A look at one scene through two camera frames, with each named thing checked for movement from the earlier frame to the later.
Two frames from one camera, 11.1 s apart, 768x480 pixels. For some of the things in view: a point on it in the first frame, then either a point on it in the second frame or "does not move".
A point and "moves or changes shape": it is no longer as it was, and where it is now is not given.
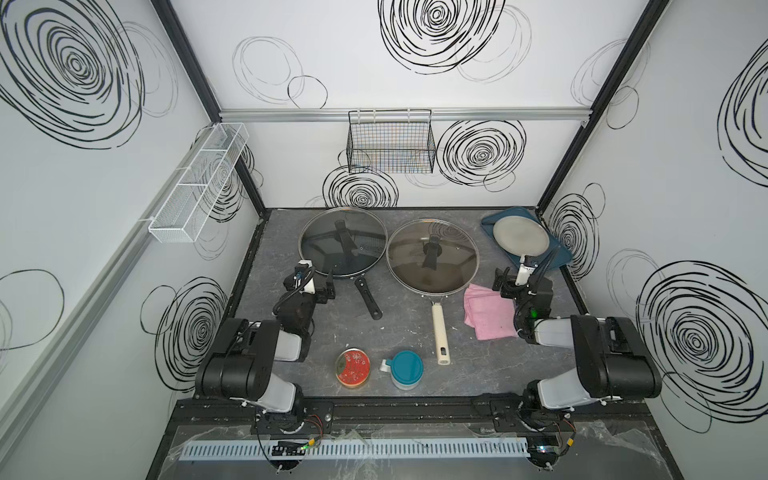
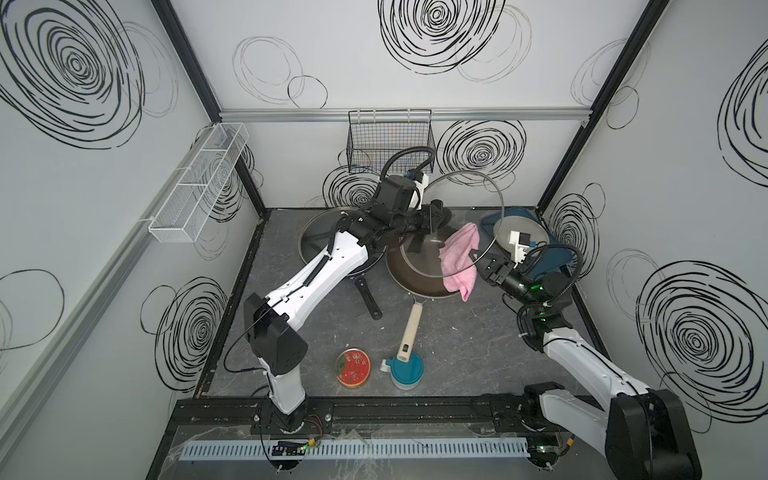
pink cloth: x=490 y=313 to x=458 y=252
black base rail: x=447 y=418 does not move
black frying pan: x=350 y=240 does not move
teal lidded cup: x=406 y=369 does not move
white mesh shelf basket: x=198 y=183 does not move
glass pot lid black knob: x=433 y=257 moves or changes shape
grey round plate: x=522 y=235 does not move
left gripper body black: x=307 y=303 to x=413 y=223
